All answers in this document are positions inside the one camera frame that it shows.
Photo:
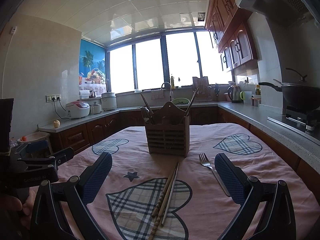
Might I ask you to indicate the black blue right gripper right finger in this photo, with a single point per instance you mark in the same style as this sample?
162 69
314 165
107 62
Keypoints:
278 218

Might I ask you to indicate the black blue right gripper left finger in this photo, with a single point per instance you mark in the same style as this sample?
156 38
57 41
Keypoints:
48 220

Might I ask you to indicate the dark chopstick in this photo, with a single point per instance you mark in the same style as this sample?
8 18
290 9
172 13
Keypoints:
146 103
191 102

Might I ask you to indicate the person's left hand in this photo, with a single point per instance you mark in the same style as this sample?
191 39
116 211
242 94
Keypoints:
24 211

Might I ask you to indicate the yellow fruit on counter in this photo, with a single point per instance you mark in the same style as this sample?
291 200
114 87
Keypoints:
56 123

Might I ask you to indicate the white red rice cooker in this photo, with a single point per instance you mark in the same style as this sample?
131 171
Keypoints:
77 109

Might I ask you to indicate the small white ceramic pot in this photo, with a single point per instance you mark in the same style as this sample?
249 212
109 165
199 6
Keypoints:
96 108

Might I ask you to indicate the long steel fork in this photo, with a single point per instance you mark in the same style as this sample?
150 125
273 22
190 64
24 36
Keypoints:
204 161

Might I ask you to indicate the brown tapered wooden chopstick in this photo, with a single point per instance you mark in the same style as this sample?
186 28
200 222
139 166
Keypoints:
161 198

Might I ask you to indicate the white round cooker pot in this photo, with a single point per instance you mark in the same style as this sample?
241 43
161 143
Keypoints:
108 101

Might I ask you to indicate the thin grey metal chopstick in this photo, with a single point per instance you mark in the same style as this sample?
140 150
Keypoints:
170 196

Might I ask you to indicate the light brown wooden chopstick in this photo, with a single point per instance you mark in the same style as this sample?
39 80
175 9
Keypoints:
160 214

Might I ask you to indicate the tropical beach fruit poster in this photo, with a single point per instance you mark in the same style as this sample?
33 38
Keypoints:
92 68

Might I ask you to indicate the steel round spoon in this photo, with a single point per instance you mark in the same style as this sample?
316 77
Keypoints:
145 114

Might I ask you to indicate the steel electric kettle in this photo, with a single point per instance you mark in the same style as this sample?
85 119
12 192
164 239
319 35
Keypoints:
234 94

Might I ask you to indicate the wooden slatted utensil holder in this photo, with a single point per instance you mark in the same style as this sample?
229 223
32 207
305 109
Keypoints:
169 133

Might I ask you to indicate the wooden knife rack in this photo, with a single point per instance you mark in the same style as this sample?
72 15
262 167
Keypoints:
201 85

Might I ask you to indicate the green colander basket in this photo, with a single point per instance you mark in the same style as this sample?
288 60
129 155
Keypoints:
180 101

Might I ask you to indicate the chrome sink faucet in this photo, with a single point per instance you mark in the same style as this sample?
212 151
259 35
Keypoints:
167 86

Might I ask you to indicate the steel range hood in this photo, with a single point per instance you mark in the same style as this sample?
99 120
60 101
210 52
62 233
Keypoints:
286 13

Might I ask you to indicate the wall power socket strip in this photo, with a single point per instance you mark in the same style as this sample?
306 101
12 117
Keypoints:
51 98

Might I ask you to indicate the black wok with handle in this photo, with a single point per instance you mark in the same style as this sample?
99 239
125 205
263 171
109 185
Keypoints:
299 95

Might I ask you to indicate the green handled white jug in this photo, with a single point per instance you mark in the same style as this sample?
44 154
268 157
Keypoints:
246 96

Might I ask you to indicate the red wooden wall cabinets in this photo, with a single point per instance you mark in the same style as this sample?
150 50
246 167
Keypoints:
231 34

